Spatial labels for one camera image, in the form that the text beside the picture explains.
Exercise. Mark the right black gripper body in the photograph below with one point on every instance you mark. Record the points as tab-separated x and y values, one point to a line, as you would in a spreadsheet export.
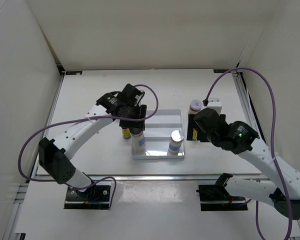
213	139

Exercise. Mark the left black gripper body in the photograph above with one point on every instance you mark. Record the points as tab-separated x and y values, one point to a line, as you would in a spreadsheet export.
133	111

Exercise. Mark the white silver-cap bottle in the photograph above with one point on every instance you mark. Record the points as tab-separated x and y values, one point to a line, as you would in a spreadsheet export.
138	141
176	140

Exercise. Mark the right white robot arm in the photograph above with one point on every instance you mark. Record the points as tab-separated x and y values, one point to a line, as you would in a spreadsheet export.
243	141

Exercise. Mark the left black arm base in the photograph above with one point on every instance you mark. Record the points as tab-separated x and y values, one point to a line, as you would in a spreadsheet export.
97	197

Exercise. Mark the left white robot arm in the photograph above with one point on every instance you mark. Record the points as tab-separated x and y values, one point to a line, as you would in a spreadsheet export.
55	154

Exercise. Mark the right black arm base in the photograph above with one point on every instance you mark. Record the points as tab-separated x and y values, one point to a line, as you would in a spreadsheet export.
215	198

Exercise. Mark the right small yellow-label bottle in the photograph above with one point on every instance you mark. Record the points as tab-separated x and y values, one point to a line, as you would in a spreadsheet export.
195	134

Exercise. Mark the small yellow-label bottle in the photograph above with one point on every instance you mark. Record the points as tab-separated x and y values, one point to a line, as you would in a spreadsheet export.
125	133
195	134

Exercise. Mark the right red-lid spice jar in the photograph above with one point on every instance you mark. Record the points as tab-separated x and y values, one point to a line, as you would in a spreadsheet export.
195	106

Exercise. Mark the left small yellow-label bottle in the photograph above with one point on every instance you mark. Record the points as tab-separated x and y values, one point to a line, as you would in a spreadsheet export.
125	133

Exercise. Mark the white three-compartment tray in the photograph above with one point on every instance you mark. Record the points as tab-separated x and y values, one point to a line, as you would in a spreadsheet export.
157	137

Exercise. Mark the right blue corner label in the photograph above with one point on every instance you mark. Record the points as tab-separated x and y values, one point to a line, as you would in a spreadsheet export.
220	71

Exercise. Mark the blue corner label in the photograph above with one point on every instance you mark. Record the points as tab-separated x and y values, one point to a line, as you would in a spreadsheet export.
220	71
73	73

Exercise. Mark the left blue corner label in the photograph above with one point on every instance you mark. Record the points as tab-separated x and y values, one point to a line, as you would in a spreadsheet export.
73	73

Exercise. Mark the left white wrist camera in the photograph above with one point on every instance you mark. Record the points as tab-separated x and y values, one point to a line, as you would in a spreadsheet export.
140	95

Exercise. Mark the aluminium front rail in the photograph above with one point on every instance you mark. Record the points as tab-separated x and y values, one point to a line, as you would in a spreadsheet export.
180	177

